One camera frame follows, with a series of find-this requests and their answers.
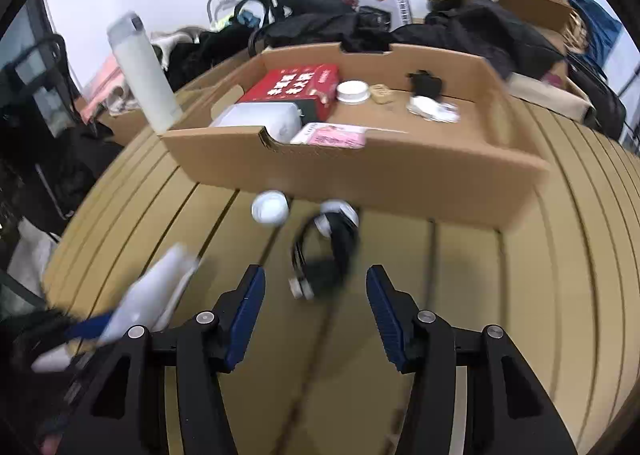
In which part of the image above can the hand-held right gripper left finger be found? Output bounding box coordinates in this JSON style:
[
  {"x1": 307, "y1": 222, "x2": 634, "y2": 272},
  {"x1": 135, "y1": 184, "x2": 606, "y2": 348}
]
[{"x1": 60, "y1": 264, "x2": 267, "y2": 455}]

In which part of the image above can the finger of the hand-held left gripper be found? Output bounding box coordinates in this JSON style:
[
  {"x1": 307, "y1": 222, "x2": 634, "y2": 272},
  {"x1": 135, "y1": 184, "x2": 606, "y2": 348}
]
[{"x1": 64, "y1": 312, "x2": 117, "y2": 341}]

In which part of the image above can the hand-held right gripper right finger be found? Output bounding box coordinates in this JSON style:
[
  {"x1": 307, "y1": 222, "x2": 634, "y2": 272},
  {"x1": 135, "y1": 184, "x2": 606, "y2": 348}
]
[{"x1": 366, "y1": 265, "x2": 581, "y2": 455}]

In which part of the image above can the white squeeze bottle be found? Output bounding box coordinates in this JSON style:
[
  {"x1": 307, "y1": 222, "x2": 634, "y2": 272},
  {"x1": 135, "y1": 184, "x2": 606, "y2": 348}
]
[{"x1": 32, "y1": 242, "x2": 202, "y2": 372}]

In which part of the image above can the black and white headset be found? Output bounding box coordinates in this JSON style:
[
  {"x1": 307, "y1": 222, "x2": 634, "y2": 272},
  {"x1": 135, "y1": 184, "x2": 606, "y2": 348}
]
[{"x1": 289, "y1": 200, "x2": 361, "y2": 301}]

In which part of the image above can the cardboard tray box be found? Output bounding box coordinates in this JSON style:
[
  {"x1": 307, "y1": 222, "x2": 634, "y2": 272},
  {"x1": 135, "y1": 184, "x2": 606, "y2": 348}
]
[{"x1": 161, "y1": 41, "x2": 551, "y2": 231}]

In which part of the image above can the pink packet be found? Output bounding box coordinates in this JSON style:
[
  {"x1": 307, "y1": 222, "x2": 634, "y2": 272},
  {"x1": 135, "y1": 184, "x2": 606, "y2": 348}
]
[{"x1": 290, "y1": 122, "x2": 368, "y2": 150}]

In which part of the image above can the clear plastic box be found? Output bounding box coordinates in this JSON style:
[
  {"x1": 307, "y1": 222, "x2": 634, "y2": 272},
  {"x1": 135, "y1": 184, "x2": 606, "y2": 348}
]
[{"x1": 209, "y1": 102, "x2": 303, "y2": 143}]

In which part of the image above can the white round jar lid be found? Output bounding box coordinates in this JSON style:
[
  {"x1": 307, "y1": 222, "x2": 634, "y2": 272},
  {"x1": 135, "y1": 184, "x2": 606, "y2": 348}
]
[{"x1": 336, "y1": 81, "x2": 371, "y2": 106}]

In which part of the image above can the black clip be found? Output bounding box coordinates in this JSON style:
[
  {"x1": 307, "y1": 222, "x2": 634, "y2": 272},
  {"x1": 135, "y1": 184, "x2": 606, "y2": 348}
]
[{"x1": 406, "y1": 70, "x2": 445, "y2": 98}]

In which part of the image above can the red and green box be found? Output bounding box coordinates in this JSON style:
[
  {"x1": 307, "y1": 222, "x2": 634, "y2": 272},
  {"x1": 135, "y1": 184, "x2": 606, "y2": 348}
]
[{"x1": 237, "y1": 64, "x2": 342, "y2": 124}]

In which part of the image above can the white plastic bag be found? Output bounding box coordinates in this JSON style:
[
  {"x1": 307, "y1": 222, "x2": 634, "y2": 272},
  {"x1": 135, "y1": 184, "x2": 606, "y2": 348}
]
[{"x1": 7, "y1": 220, "x2": 59, "y2": 297}]

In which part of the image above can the large cardboard box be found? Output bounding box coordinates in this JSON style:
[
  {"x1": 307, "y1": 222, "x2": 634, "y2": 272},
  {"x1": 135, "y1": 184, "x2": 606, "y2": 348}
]
[{"x1": 100, "y1": 50, "x2": 251, "y2": 146}]

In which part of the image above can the pink bag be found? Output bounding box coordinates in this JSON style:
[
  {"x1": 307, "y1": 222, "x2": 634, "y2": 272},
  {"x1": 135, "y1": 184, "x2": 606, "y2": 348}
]
[{"x1": 80, "y1": 57, "x2": 132, "y2": 122}]

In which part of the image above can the black stroller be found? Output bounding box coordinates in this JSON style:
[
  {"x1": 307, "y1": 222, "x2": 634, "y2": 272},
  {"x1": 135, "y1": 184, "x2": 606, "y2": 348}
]
[{"x1": 0, "y1": 34, "x2": 86, "y2": 148}]

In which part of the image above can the white thermos bottle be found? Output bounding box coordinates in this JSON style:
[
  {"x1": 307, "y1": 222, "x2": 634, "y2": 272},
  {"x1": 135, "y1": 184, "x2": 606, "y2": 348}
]
[{"x1": 107, "y1": 12, "x2": 183, "y2": 134}]

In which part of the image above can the beige canvas bag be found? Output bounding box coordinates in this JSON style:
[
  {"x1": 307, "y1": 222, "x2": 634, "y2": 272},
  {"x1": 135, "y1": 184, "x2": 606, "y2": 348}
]
[{"x1": 505, "y1": 72, "x2": 597, "y2": 124}]

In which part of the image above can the beige hoodie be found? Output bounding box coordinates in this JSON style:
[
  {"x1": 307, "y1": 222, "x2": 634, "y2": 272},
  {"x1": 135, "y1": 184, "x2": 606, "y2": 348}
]
[{"x1": 150, "y1": 27, "x2": 202, "y2": 72}]

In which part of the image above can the black clothes pile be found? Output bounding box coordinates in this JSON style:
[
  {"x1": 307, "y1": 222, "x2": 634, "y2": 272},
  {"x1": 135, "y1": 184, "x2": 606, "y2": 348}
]
[
  {"x1": 250, "y1": 10, "x2": 396, "y2": 54},
  {"x1": 395, "y1": 0, "x2": 566, "y2": 80}
]

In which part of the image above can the black backpack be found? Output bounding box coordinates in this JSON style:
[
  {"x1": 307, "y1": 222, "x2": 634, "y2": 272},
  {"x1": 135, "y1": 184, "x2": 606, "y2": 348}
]
[{"x1": 565, "y1": 55, "x2": 628, "y2": 140}]

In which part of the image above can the printed product box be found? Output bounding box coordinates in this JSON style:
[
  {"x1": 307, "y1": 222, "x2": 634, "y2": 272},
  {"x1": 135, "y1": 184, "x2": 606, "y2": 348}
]
[{"x1": 340, "y1": 0, "x2": 413, "y2": 30}]

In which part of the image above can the wicker basket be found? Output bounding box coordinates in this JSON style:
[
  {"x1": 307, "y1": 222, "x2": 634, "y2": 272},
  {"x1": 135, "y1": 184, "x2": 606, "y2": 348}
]
[{"x1": 544, "y1": 0, "x2": 592, "y2": 52}]

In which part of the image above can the open cardboard box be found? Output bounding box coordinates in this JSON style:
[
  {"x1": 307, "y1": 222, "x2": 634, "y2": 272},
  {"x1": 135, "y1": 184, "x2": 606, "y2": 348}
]
[{"x1": 500, "y1": 0, "x2": 576, "y2": 36}]

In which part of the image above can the blue cloth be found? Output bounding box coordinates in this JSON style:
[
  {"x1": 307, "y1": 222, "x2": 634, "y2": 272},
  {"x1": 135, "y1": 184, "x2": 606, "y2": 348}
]
[{"x1": 560, "y1": 0, "x2": 623, "y2": 56}]

